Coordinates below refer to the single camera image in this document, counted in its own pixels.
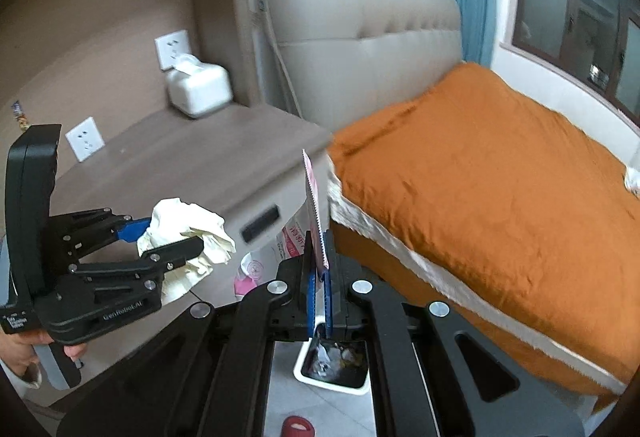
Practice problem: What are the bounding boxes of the white wall socket near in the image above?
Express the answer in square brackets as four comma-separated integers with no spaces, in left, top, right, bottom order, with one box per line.
[65,116,105,163]

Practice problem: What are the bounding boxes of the red slipper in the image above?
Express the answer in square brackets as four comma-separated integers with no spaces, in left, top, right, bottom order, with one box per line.
[280,415,316,437]

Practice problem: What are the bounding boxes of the beige bedside cabinet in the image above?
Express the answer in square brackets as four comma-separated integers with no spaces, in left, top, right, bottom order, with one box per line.
[27,104,332,412]

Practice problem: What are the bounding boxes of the cartoon stickers on wall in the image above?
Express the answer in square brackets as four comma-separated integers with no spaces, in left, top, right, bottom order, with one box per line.
[11,101,30,131]

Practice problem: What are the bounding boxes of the white wall socket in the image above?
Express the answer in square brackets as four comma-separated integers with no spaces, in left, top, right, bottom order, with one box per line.
[154,30,192,71]
[65,116,105,163]

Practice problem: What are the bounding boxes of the white cloth on bed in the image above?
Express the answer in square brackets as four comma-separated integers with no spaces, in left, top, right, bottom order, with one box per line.
[624,167,640,196]

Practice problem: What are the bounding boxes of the pale yellow paper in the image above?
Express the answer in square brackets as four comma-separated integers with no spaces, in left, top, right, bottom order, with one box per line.
[135,196,238,305]

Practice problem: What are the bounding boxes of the left hand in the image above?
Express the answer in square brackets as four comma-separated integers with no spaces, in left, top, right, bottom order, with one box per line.
[0,329,89,391]

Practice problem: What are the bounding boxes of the pink white wrapper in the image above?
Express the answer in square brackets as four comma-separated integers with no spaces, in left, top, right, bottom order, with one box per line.
[303,151,329,275]

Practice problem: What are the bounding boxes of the white wall socket far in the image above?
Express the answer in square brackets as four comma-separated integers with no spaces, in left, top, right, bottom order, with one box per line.
[154,30,192,71]

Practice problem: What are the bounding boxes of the beige padded headboard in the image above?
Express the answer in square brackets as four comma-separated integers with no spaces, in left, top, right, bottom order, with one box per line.
[259,0,462,131]

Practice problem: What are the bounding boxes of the dark framed window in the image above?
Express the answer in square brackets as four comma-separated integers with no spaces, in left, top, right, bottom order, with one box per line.
[512,0,639,123]

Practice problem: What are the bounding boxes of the orange bed cover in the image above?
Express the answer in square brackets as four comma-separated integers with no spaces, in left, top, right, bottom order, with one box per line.
[329,63,639,408]

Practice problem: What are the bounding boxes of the white tissue box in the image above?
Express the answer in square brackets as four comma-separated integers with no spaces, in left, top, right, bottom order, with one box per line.
[166,53,233,118]

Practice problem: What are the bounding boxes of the white trash bin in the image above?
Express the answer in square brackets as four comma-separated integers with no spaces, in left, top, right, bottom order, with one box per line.
[293,337,370,396]

